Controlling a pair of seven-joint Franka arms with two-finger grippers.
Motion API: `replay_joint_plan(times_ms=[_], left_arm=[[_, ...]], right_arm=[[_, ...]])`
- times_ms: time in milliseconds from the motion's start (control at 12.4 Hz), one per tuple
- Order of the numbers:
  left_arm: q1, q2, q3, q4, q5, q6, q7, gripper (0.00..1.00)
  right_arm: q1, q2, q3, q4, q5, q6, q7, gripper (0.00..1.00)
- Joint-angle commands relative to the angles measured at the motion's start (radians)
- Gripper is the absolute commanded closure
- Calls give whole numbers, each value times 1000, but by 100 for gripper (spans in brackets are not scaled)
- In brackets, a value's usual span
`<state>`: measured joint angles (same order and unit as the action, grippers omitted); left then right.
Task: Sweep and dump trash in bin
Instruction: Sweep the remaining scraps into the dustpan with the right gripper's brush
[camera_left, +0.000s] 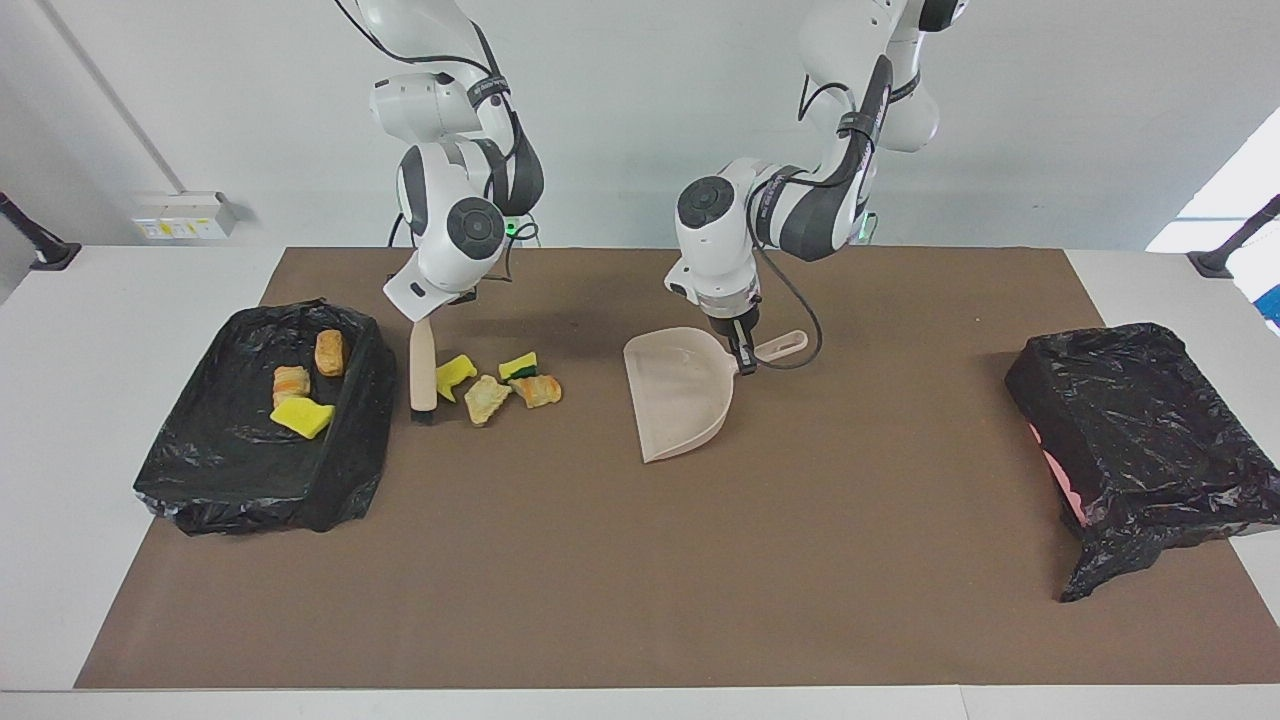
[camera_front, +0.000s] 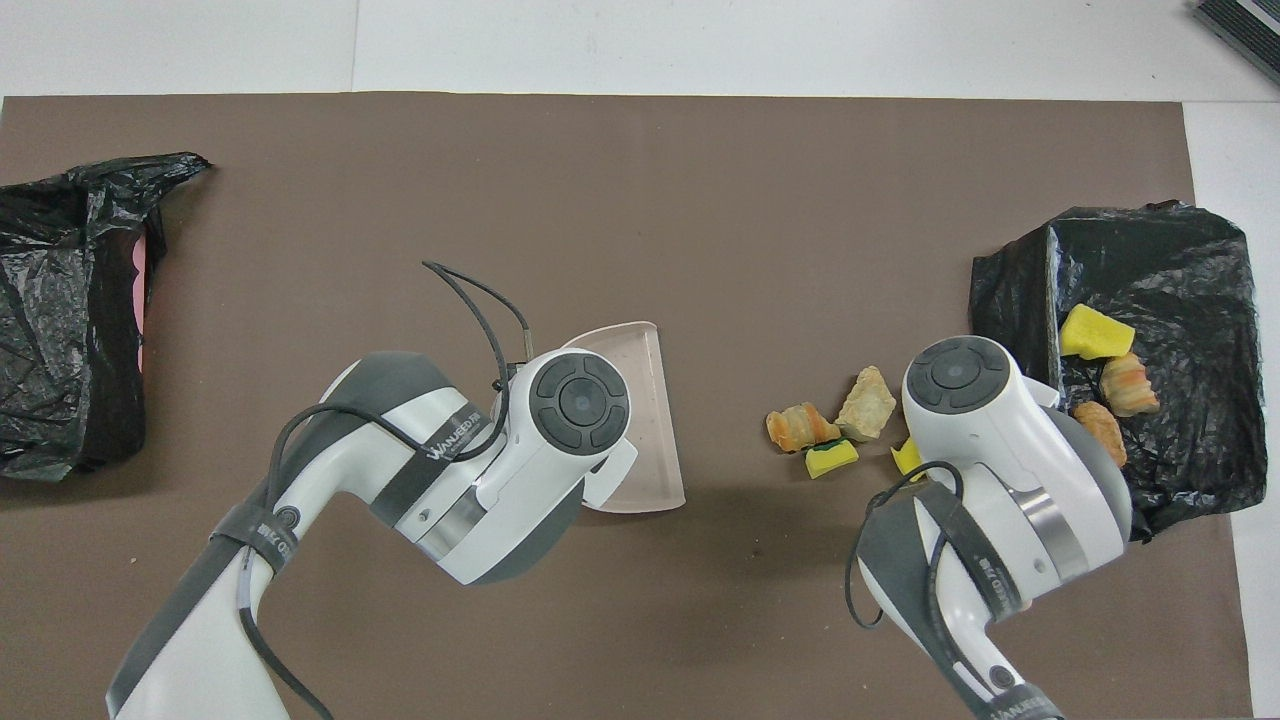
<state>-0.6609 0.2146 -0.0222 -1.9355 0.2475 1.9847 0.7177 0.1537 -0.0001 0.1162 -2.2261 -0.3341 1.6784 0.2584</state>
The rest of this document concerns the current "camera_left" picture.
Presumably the black bag lined pink bin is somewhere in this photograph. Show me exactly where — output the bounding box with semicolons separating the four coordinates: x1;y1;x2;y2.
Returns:
1005;322;1280;603

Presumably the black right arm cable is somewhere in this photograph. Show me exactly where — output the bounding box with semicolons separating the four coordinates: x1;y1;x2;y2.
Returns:
335;0;546;283

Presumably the orange toasted bread piece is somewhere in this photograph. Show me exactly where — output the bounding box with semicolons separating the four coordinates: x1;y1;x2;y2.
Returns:
508;373;563;409

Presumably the white wall socket box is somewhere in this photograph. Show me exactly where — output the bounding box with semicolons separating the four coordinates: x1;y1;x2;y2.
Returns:
132;192;239;241

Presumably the pale bread piece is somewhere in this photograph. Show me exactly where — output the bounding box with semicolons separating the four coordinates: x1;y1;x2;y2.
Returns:
464;375;513;428

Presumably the brown table mat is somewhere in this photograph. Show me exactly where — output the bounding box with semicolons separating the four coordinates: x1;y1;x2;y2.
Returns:
75;247;1280;689

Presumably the beige plastic dustpan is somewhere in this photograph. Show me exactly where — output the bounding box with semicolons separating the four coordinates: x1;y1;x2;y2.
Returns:
623;327;809;464

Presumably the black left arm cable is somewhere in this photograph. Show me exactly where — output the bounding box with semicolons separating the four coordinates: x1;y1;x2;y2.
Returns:
748;80;881;371

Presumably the notched yellow sponge piece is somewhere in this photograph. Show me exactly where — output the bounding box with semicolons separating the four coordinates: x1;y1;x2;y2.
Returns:
436;355;480;404

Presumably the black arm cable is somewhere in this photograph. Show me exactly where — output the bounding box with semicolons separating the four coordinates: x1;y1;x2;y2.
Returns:
335;0;546;283
748;80;881;371

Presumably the beige hand brush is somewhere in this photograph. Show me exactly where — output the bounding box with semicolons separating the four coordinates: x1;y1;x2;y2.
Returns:
408;318;439;426

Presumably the black clamp stand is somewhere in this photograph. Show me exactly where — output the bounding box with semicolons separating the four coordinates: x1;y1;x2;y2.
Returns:
1187;193;1280;279
0;190;83;271

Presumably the large yellow green sponge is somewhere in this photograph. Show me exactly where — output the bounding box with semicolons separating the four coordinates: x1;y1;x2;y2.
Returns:
269;397;336;440

